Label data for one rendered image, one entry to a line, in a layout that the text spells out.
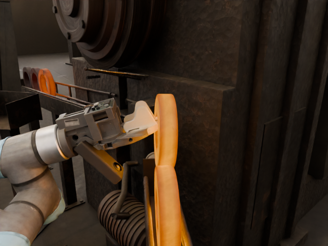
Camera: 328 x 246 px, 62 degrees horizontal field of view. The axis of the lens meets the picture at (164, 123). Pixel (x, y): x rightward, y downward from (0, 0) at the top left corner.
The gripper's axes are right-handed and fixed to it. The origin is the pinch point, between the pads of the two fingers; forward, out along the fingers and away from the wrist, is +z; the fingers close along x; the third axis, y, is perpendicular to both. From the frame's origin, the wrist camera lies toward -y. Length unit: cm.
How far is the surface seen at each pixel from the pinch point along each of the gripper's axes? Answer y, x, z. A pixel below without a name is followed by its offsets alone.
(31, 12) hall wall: 143, 1025, -340
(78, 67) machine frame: 7, 87, -33
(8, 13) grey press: 67, 311, -140
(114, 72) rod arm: 6.9, 37.8, -10.8
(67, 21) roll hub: 26, 49, -22
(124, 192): -23.9, 16.7, -16.7
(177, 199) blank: -6.3, -17.0, -1.3
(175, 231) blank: -10.0, -19.4, -2.8
